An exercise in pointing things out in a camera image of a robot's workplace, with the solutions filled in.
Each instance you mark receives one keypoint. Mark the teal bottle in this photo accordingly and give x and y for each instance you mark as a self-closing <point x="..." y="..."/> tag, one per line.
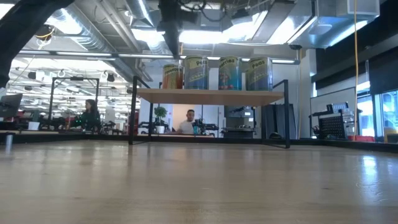
<point x="195" y="129"/>

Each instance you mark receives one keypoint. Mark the grey machine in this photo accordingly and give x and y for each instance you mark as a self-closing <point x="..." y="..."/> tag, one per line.
<point x="239" y="121"/>

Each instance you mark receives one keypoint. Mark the long ceiling light strip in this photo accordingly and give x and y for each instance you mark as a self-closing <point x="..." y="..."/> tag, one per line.
<point x="93" y="54"/>

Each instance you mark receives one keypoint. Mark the black metal stand frame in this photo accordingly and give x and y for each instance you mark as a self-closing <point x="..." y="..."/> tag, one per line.
<point x="74" y="79"/>

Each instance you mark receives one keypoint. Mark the red bin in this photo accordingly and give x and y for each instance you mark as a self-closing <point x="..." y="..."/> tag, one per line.
<point x="360" y="138"/>

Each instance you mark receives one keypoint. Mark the silver round ventilation duct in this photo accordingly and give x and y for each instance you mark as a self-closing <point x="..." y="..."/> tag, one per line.
<point x="81" y="28"/>

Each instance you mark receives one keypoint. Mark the tin can peas label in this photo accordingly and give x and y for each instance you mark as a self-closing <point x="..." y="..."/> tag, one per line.
<point x="259" y="74"/>
<point x="196" y="73"/>

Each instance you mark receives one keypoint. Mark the black cabinet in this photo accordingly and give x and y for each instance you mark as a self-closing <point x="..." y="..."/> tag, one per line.
<point x="275" y="121"/>

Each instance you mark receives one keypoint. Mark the dark computer monitor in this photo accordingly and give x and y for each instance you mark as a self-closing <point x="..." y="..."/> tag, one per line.
<point x="11" y="105"/>

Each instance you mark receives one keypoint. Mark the long black aluminium frame rail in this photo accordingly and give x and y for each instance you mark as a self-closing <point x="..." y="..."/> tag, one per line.
<point x="93" y="137"/>

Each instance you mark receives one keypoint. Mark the black background robot arm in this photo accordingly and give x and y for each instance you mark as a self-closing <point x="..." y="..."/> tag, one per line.
<point x="205" y="126"/>

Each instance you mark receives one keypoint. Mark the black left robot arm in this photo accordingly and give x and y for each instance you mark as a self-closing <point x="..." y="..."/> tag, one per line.
<point x="25" y="28"/>

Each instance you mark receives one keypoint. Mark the short grey post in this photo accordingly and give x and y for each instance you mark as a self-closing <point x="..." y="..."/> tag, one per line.
<point x="8" y="142"/>

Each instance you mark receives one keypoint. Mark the tin can pineapple label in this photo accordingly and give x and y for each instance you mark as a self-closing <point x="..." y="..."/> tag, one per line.
<point x="172" y="76"/>

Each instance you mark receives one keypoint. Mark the person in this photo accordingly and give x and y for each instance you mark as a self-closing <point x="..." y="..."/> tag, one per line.
<point x="187" y="124"/>
<point x="89" y="118"/>

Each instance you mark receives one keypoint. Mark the silver square ventilation duct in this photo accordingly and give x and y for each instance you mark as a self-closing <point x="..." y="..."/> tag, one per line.
<point x="311" y="25"/>

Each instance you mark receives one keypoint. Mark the tin can cherries label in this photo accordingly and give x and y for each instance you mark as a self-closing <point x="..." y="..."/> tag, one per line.
<point x="230" y="74"/>

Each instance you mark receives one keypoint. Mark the white plant pot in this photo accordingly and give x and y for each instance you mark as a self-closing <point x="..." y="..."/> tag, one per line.
<point x="160" y="129"/>

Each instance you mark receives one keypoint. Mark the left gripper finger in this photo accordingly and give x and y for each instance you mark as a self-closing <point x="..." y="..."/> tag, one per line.
<point x="177" y="42"/>
<point x="169" y="42"/>

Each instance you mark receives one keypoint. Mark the black perforated rack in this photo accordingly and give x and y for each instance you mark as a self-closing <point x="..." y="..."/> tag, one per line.
<point x="334" y="126"/>

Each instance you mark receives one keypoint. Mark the yellow object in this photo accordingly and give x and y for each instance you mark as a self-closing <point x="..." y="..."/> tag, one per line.
<point x="391" y="134"/>

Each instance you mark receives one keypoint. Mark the green potted plant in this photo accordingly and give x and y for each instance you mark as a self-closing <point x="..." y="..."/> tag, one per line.
<point x="160" y="113"/>

